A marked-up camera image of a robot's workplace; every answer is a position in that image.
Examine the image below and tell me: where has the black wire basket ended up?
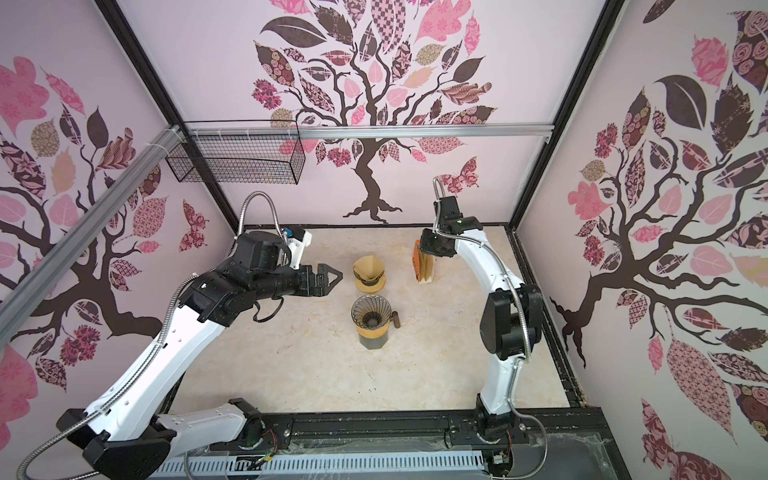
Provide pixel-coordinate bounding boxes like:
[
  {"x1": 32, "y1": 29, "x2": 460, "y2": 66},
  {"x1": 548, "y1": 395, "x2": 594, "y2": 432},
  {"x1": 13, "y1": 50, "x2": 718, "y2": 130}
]
[{"x1": 165, "y1": 120, "x2": 306, "y2": 185}]

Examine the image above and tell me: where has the brown paper filter stack holder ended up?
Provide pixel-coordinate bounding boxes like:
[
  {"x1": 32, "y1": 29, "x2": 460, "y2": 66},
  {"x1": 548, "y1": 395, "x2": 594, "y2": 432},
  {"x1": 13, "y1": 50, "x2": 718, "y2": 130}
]
[{"x1": 412, "y1": 240, "x2": 435, "y2": 284}]

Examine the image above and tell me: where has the grey ribbed glass dripper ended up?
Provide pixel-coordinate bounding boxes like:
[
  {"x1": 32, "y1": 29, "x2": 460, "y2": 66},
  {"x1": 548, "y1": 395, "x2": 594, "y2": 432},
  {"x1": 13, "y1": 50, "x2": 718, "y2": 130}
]
[{"x1": 351, "y1": 298, "x2": 392, "y2": 328}]

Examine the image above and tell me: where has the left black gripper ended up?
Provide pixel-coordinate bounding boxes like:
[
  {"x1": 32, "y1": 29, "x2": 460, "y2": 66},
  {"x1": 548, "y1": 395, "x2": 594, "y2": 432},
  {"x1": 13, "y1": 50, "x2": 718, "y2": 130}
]
[{"x1": 253, "y1": 263, "x2": 342, "y2": 300}]

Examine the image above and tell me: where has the wooden dripper ring stand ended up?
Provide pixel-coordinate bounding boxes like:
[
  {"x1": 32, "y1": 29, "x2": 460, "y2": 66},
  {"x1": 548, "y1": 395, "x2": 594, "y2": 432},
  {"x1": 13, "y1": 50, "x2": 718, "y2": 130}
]
[{"x1": 355, "y1": 276, "x2": 386, "y2": 294}]

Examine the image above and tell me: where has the grey glass server with knob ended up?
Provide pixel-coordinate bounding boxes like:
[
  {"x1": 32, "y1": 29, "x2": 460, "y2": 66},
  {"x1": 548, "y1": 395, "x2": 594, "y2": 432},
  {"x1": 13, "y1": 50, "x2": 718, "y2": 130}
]
[{"x1": 358, "y1": 311, "x2": 401, "y2": 350}]

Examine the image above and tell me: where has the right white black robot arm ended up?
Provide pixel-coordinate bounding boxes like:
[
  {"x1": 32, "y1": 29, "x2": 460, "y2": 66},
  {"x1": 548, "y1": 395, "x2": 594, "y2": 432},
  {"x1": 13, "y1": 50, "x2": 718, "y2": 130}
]
[{"x1": 420, "y1": 193, "x2": 543, "y2": 442}]

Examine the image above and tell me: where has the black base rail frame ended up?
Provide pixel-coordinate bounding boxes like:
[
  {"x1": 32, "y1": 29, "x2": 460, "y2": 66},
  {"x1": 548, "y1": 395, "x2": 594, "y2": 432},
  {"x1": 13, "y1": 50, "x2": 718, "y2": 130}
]
[{"x1": 148, "y1": 408, "x2": 629, "y2": 479}]

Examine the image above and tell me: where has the white slotted cable duct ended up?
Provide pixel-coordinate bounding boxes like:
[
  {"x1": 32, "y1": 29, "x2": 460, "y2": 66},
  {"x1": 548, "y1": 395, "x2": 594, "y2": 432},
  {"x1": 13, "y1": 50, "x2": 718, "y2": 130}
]
[{"x1": 149, "y1": 451, "x2": 487, "y2": 479}]

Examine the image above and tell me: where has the aluminium rail left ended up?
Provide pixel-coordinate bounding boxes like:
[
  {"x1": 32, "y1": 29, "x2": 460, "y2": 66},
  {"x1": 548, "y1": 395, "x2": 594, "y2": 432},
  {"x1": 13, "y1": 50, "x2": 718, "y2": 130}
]
[{"x1": 1, "y1": 125, "x2": 183, "y2": 345}]

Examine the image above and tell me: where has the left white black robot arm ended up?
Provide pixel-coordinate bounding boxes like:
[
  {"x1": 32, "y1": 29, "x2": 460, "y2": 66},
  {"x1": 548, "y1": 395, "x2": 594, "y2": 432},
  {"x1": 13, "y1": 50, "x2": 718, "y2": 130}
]
[{"x1": 57, "y1": 228, "x2": 343, "y2": 479}]

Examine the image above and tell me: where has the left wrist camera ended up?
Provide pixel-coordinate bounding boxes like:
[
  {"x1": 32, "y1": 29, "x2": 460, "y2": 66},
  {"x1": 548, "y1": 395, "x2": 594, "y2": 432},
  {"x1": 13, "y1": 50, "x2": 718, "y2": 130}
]
[{"x1": 283, "y1": 227, "x2": 313, "y2": 270}]

